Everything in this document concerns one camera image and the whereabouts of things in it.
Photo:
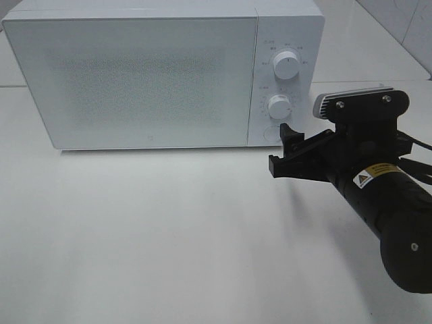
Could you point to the white microwave oven body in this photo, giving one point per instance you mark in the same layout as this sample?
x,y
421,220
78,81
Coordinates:
x,y
280,25

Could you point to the round white door button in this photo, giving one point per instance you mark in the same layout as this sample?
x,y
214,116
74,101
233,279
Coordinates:
x,y
272,134

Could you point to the white microwave door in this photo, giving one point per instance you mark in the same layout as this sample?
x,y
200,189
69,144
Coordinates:
x,y
132,84

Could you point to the white microwave knob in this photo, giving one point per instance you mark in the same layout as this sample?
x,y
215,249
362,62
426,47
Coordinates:
x,y
286,64
279,107

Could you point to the right wrist camera unit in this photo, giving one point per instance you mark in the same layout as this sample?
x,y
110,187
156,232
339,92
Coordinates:
x,y
361,106

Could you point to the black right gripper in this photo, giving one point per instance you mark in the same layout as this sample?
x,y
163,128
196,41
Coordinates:
x,y
368,166

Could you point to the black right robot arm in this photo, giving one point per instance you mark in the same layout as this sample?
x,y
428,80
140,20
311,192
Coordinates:
x,y
407,259

